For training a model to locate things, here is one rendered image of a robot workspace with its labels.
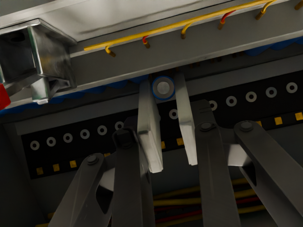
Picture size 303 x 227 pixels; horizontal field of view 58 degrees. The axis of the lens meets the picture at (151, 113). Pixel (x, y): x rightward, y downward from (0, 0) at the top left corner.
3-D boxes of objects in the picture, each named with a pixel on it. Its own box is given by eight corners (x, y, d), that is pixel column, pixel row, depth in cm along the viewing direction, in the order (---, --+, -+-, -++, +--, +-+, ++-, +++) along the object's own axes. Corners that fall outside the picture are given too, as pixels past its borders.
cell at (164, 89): (179, 79, 26) (179, 79, 19) (173, 98, 26) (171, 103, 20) (160, 74, 26) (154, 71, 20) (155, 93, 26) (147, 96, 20)
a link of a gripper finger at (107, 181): (148, 187, 14) (93, 198, 14) (148, 131, 18) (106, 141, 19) (140, 165, 13) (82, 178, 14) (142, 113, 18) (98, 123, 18)
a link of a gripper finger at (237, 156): (199, 152, 13) (264, 140, 12) (188, 102, 17) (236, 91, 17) (204, 175, 14) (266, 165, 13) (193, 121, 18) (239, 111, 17)
